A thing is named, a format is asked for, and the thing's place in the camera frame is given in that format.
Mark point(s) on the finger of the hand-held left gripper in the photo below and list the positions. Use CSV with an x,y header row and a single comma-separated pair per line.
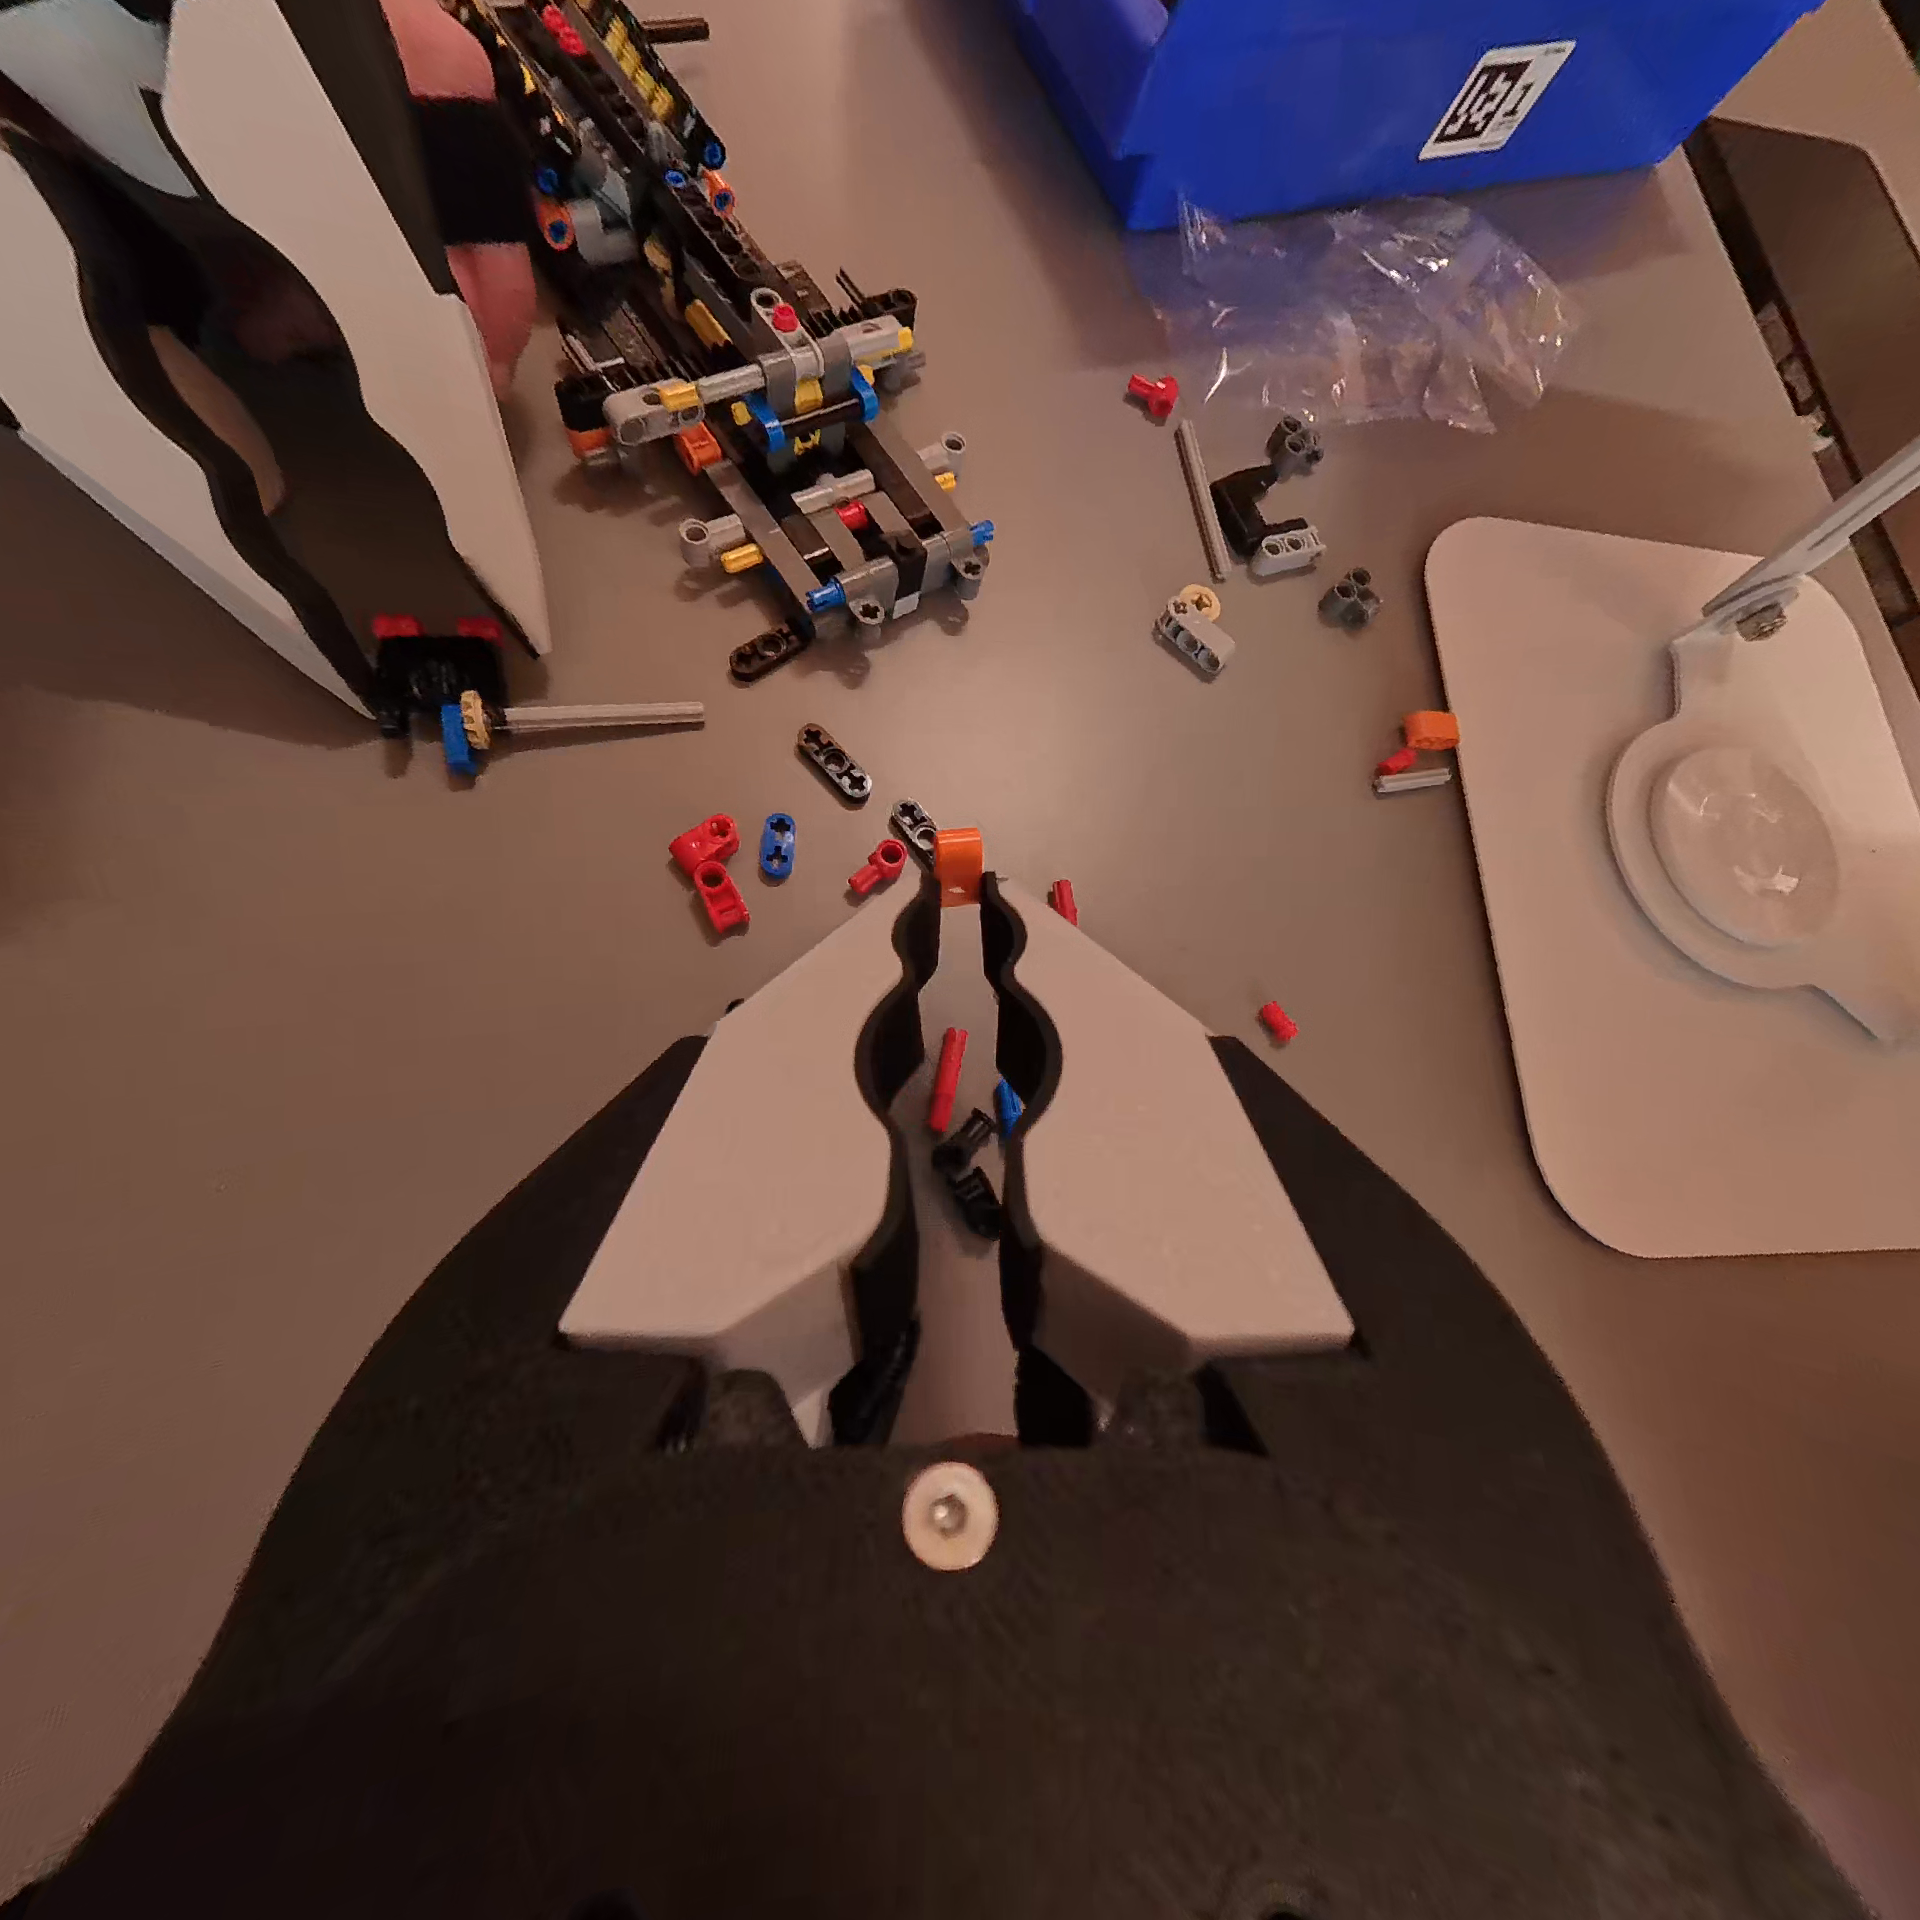
x,y
300,150
77,389

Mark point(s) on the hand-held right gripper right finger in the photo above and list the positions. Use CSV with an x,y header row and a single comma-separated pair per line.
x,y
1179,1214

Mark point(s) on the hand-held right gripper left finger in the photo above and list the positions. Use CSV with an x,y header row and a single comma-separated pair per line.
x,y
744,1200

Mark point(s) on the orange lego connector block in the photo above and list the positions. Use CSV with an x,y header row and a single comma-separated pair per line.
x,y
957,858

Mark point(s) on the small black lego subassembly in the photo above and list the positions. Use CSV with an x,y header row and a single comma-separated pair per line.
x,y
429,667

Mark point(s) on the long grey lego axle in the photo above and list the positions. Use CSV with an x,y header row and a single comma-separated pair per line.
x,y
600,715

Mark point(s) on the large lego technic chassis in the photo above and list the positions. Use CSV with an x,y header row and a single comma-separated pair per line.
x,y
810,494

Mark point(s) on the black lego connector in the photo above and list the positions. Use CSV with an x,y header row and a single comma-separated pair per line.
x,y
968,1142
980,1200

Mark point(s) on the short blue lego pin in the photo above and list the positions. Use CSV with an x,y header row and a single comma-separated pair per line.
x,y
1008,1107

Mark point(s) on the small red lego bush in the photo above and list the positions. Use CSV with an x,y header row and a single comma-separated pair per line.
x,y
1277,1023

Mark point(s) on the long red lego pin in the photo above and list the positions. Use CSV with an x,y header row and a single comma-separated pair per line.
x,y
947,1079

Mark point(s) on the red lego perpendicular connector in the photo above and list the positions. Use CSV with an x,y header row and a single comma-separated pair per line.
x,y
703,845
723,897

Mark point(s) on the blue two-hole lego beam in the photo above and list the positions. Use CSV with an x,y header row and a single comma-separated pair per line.
x,y
779,845

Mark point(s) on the red lego pin connector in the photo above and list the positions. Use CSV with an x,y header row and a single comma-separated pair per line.
x,y
878,866

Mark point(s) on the black lego beam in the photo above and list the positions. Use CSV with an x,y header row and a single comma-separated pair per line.
x,y
910,821
835,762

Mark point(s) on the red and grey lego pin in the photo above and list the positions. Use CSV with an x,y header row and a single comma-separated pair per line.
x,y
1412,778

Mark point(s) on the small orange lego piece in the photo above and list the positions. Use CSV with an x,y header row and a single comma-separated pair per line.
x,y
1434,730

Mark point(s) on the light grey lego beam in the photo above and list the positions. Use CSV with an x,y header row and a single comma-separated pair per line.
x,y
1196,645

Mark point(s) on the dark grey lego connector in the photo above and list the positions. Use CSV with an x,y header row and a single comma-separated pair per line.
x,y
1349,600

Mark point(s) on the short grey lego axle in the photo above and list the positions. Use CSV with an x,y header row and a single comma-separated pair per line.
x,y
1204,503

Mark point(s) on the red lego axle connector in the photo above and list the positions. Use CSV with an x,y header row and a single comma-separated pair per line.
x,y
1154,393

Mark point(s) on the blue storage bin white label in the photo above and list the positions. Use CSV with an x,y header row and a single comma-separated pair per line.
x,y
1277,106

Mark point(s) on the pile of clear plastic bags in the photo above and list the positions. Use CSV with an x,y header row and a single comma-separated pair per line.
x,y
1349,299

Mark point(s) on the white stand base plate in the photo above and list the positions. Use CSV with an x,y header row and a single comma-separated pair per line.
x,y
1651,1126

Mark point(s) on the black and grey lego bracket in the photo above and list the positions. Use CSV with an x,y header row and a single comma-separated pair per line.
x,y
1254,503

